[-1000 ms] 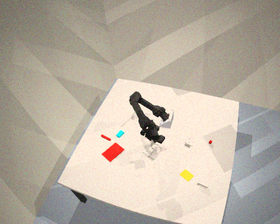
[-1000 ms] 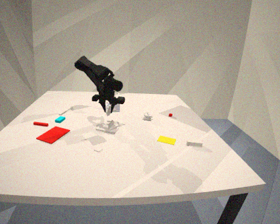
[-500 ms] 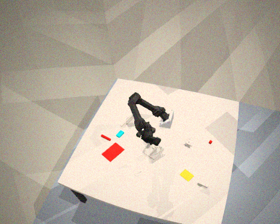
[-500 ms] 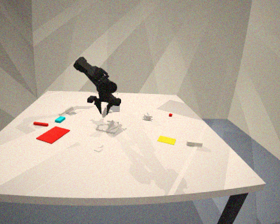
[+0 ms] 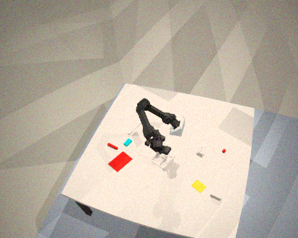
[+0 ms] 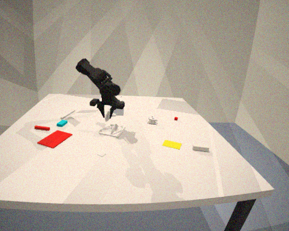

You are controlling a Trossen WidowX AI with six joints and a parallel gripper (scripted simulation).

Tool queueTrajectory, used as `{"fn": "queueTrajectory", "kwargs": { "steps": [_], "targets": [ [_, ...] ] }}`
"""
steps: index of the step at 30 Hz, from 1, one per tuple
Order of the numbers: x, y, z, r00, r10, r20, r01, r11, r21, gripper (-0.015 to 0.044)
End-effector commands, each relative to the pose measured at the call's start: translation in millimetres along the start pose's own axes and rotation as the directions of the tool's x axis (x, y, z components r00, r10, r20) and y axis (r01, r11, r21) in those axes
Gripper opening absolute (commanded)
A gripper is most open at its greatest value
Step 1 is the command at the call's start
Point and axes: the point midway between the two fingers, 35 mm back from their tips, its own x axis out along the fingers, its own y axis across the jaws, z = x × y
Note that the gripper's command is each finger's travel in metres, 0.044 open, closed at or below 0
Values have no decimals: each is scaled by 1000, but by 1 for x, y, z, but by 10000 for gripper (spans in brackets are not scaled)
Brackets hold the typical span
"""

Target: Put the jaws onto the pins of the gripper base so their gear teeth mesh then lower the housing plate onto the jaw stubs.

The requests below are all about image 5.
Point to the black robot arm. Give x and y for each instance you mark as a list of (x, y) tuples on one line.
[(148, 130)]

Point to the yellow flat plate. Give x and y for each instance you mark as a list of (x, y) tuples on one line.
[(198, 186)]

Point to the teal rectangular block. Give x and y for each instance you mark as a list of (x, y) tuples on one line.
[(127, 142)]

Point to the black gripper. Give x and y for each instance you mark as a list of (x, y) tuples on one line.
[(166, 149)]

